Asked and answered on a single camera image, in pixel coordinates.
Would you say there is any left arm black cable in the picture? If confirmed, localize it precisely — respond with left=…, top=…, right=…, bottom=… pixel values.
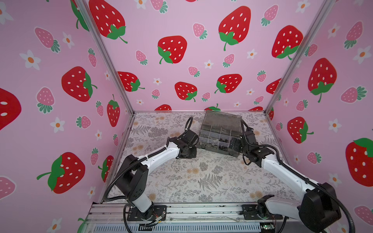
left=102, top=116, right=197, bottom=233

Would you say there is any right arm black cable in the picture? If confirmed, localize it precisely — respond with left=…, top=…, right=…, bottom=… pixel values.
left=240, top=119, right=356, bottom=233

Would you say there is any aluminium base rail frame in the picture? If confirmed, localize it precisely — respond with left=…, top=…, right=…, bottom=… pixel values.
left=81, top=203, right=309, bottom=233

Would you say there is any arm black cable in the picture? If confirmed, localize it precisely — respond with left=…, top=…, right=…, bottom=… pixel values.
left=240, top=119, right=356, bottom=233
left=102, top=116, right=197, bottom=233

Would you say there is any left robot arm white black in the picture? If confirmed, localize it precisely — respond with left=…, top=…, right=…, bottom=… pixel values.
left=114, top=130, right=199, bottom=214

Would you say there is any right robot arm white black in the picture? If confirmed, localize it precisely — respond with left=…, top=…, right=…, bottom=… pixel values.
left=240, top=128, right=342, bottom=233

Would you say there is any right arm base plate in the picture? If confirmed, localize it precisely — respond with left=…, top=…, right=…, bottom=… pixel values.
left=239, top=204, right=284, bottom=220

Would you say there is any grey plastic compartment box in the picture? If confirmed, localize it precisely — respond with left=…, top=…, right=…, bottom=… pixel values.
left=197, top=110, right=242, bottom=157

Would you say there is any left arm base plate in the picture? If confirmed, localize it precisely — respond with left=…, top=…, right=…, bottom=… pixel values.
left=126, top=205, right=167, bottom=221

